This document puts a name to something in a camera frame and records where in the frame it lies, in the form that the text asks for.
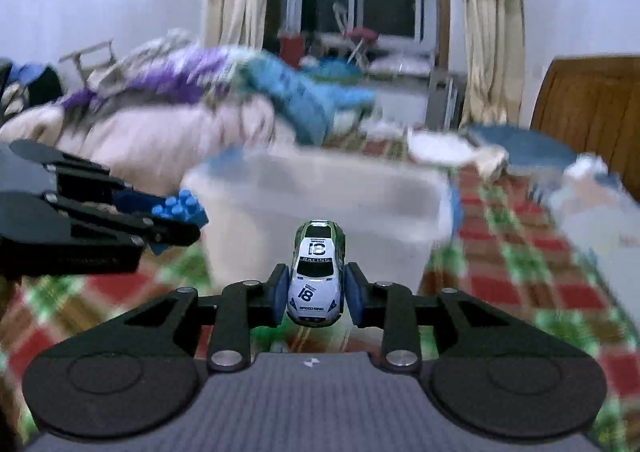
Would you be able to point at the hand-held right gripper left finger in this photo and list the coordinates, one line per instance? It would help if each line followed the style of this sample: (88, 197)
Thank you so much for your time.
(281, 294)

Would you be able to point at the clear plastic storage box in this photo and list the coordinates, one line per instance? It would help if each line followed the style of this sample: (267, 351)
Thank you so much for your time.
(260, 202)

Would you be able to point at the blue pillow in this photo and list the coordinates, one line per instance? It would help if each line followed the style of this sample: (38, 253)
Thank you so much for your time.
(525, 144)

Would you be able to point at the wooden headboard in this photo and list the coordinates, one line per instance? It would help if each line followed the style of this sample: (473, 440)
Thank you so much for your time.
(590, 106)

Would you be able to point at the pink quilt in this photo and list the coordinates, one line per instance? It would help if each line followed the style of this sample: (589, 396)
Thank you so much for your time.
(165, 141)

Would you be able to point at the dark bag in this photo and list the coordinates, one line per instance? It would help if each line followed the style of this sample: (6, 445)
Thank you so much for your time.
(35, 86)

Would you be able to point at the purple blanket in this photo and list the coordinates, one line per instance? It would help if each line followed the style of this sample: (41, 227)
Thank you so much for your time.
(170, 71)

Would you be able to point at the white green toy car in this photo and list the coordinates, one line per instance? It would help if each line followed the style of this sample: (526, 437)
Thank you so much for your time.
(315, 277)

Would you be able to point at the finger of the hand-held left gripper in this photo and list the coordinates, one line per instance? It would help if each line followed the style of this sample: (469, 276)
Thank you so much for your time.
(85, 176)
(100, 232)

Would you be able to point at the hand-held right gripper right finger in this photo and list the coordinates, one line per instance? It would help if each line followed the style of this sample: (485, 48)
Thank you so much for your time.
(355, 294)

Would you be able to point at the blue blanket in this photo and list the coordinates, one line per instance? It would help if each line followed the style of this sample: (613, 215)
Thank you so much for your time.
(305, 96)

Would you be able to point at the folding chair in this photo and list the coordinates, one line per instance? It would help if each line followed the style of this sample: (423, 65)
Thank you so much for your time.
(357, 36)

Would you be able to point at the wooden rack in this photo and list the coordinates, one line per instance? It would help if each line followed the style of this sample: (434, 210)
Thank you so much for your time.
(87, 59)

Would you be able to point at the grey patterned cloth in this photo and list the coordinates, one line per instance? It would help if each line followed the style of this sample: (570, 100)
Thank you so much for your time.
(140, 51)

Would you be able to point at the plaid bed sheet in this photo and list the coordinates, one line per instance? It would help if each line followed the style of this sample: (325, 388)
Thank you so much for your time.
(500, 257)

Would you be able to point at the red container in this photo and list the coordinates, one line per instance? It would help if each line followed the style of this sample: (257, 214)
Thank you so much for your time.
(290, 49)

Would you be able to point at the white cloth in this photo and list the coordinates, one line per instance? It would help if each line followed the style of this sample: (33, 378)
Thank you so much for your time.
(450, 149)

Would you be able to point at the white printed pillow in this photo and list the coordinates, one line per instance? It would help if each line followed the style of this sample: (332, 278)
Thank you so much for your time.
(595, 222)

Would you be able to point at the blue building brick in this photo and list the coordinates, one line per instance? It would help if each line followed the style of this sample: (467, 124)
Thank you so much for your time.
(182, 209)

